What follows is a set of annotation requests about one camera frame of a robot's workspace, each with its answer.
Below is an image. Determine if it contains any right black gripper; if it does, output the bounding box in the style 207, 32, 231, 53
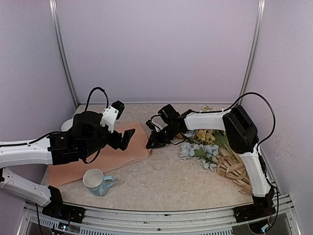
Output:
145, 124, 179, 149

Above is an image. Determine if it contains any pink beige wrapping paper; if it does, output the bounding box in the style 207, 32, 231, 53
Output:
47, 121, 150, 187

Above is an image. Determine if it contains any blue fake flower stem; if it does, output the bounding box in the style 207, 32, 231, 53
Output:
179, 139, 219, 172

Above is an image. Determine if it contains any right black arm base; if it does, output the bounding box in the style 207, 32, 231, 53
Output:
234, 196, 276, 223

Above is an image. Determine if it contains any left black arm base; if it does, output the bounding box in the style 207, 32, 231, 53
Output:
42, 204, 86, 224

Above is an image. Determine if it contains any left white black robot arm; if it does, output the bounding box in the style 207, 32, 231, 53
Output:
0, 111, 135, 218

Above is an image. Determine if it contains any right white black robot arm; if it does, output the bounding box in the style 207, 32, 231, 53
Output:
146, 104, 274, 217

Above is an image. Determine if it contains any yellow fake flower stem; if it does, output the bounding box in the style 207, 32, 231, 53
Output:
178, 128, 229, 147

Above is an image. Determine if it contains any blue white ceramic mug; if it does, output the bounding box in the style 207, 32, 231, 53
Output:
82, 168, 115, 197

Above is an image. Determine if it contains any white bowl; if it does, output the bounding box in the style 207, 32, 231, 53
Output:
61, 119, 73, 132

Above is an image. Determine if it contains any beige ribbon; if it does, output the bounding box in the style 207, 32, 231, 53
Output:
216, 154, 252, 196

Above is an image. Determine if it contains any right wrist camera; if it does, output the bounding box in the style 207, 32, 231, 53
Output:
157, 104, 180, 124

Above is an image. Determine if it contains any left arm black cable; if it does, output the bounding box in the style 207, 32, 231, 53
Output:
84, 87, 111, 113

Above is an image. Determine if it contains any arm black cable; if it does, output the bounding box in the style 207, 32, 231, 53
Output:
232, 92, 276, 147
84, 87, 111, 113

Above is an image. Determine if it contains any front aluminium rail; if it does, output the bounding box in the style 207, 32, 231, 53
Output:
17, 193, 301, 235

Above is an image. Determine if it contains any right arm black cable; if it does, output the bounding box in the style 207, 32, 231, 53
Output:
232, 92, 276, 147

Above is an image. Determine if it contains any left aluminium frame post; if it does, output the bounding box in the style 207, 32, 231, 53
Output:
49, 0, 80, 108

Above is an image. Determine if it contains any aluminium frame post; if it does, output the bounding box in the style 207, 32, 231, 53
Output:
49, 0, 80, 108
240, 0, 266, 96

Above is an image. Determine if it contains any right aluminium frame post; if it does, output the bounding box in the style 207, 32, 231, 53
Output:
240, 0, 266, 96

